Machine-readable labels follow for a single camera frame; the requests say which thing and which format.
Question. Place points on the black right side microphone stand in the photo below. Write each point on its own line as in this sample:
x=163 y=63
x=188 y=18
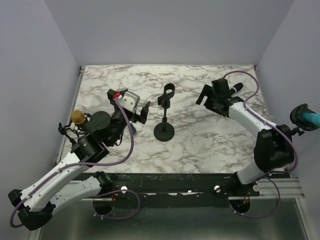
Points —
x=296 y=131

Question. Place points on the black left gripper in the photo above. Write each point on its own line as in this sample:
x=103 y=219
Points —
x=142 y=118

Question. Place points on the black shock mount tripod stand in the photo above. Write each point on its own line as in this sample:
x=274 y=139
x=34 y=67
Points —
x=73 y=132

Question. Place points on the black round-base microphone stand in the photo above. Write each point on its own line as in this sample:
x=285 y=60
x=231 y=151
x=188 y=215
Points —
x=164 y=131

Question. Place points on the gold microphone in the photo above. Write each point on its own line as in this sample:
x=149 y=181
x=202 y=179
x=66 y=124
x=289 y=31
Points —
x=78 y=118

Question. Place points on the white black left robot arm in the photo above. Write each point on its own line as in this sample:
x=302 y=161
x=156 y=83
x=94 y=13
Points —
x=90 y=136

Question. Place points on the black handheld microphone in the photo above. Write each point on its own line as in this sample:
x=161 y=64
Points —
x=236 y=88

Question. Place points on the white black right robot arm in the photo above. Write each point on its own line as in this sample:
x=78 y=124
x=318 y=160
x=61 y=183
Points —
x=273 y=143

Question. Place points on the teal microphone on stand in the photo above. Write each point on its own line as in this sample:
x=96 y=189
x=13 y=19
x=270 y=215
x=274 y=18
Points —
x=304 y=118

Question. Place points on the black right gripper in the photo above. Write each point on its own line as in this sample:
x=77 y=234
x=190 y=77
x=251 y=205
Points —
x=207 y=91

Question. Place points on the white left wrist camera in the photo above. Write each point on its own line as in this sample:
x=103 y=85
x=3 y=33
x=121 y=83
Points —
x=129 y=101

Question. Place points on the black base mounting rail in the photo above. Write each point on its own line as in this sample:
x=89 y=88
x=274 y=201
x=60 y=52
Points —
x=170 y=190

